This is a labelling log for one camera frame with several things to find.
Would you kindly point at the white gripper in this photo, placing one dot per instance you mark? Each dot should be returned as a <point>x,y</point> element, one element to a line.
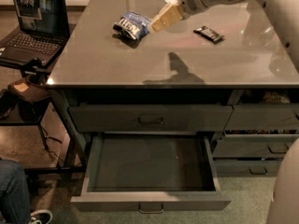
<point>187,1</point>

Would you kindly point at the blue chip bag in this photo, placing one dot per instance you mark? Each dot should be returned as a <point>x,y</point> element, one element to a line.
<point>132,25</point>

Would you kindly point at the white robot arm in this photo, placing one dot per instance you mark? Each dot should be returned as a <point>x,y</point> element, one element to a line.
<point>284,17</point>

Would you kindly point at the grey top left drawer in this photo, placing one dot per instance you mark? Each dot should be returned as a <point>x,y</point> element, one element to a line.
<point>150,118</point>

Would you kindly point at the grey middle right drawer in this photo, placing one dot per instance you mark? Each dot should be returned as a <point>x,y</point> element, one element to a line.
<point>253,146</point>

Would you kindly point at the grey top right drawer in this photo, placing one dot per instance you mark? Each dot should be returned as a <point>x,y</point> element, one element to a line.
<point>264,117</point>

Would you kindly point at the dark bag with tag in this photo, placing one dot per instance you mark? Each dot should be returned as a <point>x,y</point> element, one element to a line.
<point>29,91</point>

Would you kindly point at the open grey middle drawer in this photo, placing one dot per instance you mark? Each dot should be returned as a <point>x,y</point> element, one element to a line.
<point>150,174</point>

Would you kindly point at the black candy bar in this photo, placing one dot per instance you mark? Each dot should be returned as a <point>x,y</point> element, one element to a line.
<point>209,34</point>

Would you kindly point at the black open laptop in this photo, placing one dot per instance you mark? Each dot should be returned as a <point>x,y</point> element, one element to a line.
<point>44,31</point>

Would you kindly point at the black laptop stand cart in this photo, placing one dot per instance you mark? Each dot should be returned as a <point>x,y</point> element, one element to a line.
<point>72,158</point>

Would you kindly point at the black and white sneaker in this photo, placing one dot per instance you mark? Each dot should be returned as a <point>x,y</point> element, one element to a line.
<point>41,217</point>

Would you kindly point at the person's leg in jeans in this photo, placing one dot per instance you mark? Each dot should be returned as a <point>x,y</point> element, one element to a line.
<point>14,194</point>

